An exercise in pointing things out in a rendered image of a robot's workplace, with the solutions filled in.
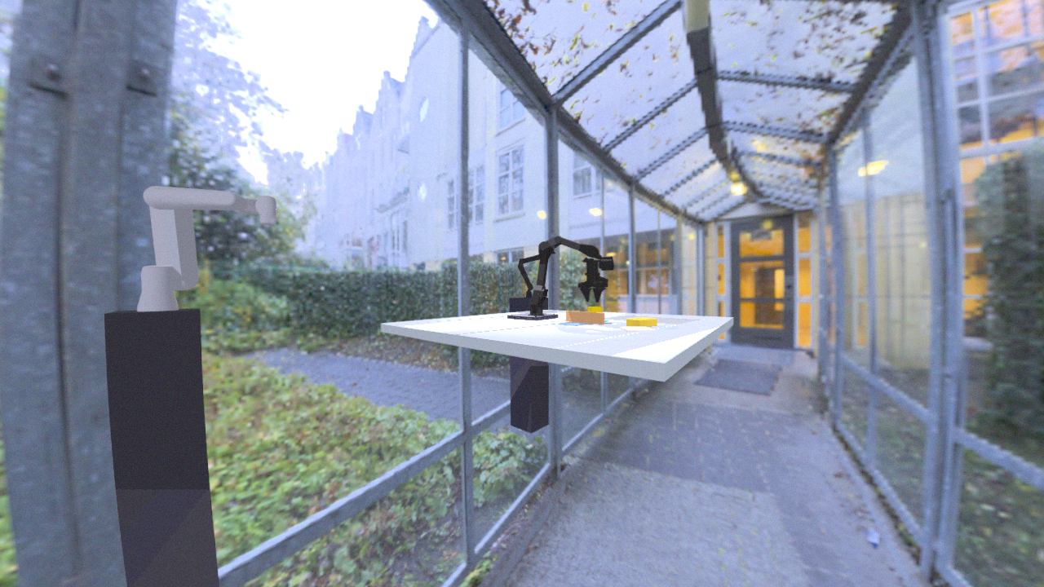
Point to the yellow rectangular block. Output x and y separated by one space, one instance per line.
641 322

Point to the wooden plank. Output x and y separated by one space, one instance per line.
585 317

